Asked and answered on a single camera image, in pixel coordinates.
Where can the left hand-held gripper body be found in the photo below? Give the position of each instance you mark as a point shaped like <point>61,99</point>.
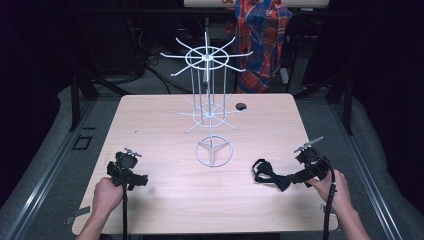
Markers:
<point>124,163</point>

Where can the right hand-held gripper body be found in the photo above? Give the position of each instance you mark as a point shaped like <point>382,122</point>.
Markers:
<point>313,163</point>

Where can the black bow tie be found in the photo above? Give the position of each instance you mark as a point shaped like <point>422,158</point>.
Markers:
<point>271,175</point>

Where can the person's left hand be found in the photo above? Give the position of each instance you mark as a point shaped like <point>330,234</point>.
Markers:
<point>106,195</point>

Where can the person's right hand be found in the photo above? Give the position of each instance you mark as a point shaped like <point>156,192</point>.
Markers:
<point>330,190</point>

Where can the grey tape strip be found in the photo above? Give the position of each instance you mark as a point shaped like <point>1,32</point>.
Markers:
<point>78,214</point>

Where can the red blue plaid cloth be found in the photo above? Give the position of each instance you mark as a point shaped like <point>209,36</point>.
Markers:
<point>263,43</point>

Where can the metal floor rail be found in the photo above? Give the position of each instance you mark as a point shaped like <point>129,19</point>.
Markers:
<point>370,180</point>
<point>40,186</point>

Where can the black metal stand frame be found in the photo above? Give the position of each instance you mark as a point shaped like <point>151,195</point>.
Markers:
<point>336,96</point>
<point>83,96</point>

